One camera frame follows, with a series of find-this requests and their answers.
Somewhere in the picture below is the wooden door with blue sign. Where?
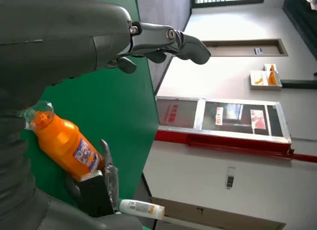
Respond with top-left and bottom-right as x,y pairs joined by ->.
202,38 -> 288,58

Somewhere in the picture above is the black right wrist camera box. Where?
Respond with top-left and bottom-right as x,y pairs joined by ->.
77,170 -> 115,218

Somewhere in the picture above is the white wall switch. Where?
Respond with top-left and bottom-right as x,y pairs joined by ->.
226,167 -> 236,190

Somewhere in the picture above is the red and white fire cabinet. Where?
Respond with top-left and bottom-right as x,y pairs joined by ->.
155,96 -> 317,164

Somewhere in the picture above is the wall holder with orange leaflets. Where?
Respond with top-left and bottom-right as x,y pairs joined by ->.
249,63 -> 283,91

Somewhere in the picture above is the white bottle with yellow cap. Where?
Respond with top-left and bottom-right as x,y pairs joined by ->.
118,199 -> 165,221

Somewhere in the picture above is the dark wall panel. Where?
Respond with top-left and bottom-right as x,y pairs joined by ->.
282,0 -> 317,62

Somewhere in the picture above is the orange bottle with clear cap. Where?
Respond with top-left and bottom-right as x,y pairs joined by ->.
25,102 -> 105,183

